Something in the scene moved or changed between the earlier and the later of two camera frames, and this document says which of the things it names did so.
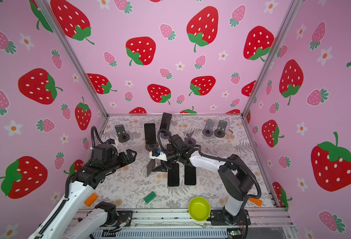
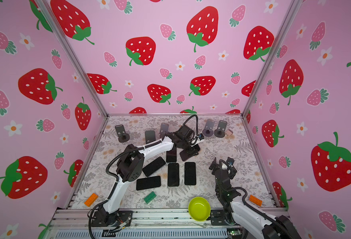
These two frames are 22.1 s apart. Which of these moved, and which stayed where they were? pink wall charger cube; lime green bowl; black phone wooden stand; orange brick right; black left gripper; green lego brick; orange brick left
Moved: black left gripper; black phone wooden stand
Stayed: green lego brick; pink wall charger cube; orange brick left; lime green bowl; orange brick right
